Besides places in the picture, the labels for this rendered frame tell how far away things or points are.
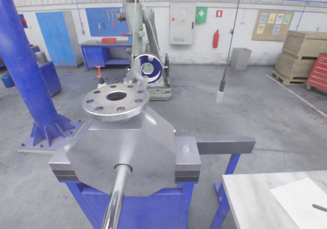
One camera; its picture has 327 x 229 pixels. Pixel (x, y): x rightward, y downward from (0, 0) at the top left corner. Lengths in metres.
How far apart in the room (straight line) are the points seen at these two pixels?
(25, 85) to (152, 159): 2.12
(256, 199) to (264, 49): 6.10
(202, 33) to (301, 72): 3.11
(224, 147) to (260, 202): 0.46
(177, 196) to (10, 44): 2.27
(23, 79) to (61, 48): 3.93
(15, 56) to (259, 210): 2.62
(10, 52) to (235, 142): 2.48
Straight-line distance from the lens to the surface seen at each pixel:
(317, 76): 5.30
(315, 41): 5.47
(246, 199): 1.03
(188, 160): 0.77
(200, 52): 5.97
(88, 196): 1.12
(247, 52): 5.88
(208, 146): 1.27
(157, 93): 3.30
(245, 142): 1.35
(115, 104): 0.58
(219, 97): 1.63
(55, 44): 6.41
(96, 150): 0.73
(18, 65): 2.49
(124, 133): 0.62
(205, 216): 1.89
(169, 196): 1.02
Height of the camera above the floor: 1.71
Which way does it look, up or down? 32 degrees down
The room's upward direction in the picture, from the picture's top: straight up
